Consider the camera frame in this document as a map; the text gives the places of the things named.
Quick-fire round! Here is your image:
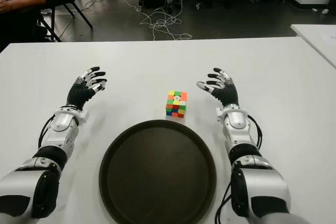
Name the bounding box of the tangled white floor cable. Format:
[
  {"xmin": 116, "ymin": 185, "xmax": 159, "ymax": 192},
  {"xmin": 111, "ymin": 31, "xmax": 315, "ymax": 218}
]
[{"xmin": 125, "ymin": 0, "xmax": 194, "ymax": 41}]

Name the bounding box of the white side table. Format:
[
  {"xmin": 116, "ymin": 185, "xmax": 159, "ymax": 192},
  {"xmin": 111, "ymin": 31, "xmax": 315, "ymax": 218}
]
[{"xmin": 290, "ymin": 24, "xmax": 336, "ymax": 69}]

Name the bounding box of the multicoloured Rubik's cube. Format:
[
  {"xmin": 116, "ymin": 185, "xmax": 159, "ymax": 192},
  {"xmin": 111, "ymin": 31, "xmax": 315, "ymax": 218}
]
[{"xmin": 165, "ymin": 90, "xmax": 188, "ymax": 119}]

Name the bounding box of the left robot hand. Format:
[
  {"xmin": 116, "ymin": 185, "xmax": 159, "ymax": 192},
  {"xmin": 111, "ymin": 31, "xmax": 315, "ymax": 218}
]
[{"xmin": 66, "ymin": 66, "xmax": 108, "ymax": 111}]

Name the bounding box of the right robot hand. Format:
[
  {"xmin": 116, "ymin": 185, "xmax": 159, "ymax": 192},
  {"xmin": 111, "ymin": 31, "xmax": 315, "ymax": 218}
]
[{"xmin": 196, "ymin": 67, "xmax": 240, "ymax": 109}]

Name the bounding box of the dark brown round plate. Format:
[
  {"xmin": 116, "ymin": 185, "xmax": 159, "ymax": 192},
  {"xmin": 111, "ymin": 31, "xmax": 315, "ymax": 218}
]
[{"xmin": 98, "ymin": 119, "xmax": 217, "ymax": 224}]

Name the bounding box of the seated person in black shirt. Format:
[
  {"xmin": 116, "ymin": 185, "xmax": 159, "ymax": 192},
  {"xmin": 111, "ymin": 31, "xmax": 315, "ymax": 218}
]
[{"xmin": 0, "ymin": 0, "xmax": 47, "ymax": 53}]

